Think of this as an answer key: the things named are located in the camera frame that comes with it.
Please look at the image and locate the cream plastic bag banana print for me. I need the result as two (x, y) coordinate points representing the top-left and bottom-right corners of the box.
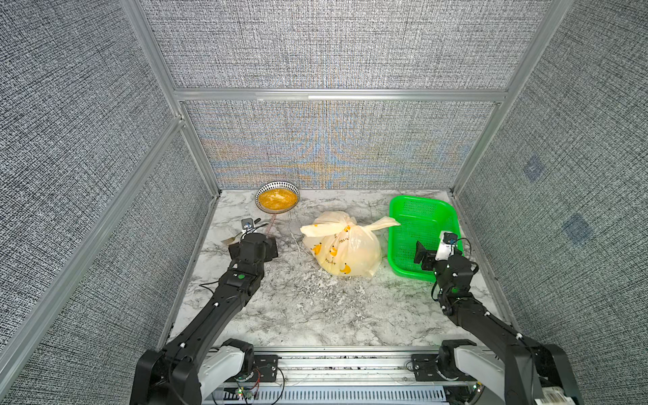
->
(300, 211), (400, 278)

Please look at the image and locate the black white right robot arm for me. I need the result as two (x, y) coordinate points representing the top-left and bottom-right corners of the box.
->
(413, 233), (584, 404)

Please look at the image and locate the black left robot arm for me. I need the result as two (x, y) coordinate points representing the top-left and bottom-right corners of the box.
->
(129, 233), (278, 404)

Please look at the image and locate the green plastic basket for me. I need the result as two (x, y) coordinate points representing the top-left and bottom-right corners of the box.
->
(387, 196), (462, 283)

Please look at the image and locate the orange food in bowl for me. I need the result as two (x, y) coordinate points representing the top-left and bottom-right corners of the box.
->
(258, 188), (299, 211)

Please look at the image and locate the black white patterned bowl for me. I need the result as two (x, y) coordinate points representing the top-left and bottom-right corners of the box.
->
(255, 181), (300, 214)

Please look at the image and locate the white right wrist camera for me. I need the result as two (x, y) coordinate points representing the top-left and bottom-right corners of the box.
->
(435, 231), (459, 261)

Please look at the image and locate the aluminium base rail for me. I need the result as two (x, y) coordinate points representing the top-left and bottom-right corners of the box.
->
(191, 346), (512, 405)

